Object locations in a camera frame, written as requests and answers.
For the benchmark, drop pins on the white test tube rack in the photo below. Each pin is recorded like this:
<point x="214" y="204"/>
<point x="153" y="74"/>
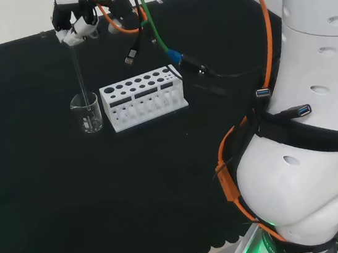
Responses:
<point x="144" y="103"/>

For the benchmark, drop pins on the clear glass rod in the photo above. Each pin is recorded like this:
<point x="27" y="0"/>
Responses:
<point x="79" y="76"/>

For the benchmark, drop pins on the clear glass beaker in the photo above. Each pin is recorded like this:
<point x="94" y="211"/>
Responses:
<point x="89" y="121"/>

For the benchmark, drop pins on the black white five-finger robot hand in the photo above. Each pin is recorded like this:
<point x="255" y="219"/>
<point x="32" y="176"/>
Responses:
<point x="84" y="25"/>

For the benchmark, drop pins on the grey metal base plate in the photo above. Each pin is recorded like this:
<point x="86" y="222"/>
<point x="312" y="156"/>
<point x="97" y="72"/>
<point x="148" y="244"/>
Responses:
<point x="244" y="247"/>

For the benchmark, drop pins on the black cloth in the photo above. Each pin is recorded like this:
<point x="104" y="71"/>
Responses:
<point x="71" y="192"/>

